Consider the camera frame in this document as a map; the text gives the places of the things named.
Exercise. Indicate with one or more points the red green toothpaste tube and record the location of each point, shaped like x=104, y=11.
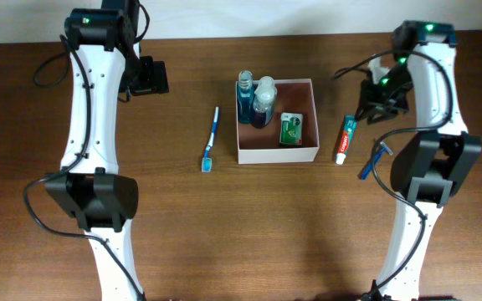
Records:
x=346, y=136

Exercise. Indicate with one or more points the blue white toothbrush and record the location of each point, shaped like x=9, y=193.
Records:
x=207, y=162

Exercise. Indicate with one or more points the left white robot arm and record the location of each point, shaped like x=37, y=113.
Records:
x=102, y=48

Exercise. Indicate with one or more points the clear purple liquid bottle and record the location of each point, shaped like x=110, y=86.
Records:
x=263, y=104

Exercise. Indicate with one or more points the green soap box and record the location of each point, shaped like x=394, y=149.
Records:
x=291, y=129

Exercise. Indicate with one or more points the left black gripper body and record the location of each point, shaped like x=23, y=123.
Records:
x=142, y=78

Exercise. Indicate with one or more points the blue disposable razor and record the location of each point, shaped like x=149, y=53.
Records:
x=383, y=149

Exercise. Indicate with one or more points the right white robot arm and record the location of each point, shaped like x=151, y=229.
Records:
x=434, y=163

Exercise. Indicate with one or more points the white cardboard box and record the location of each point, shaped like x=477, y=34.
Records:
x=261, y=146

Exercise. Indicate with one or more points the teal mouthwash bottle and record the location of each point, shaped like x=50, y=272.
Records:
x=245, y=95

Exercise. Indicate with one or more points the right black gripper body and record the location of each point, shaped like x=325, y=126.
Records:
x=387, y=97

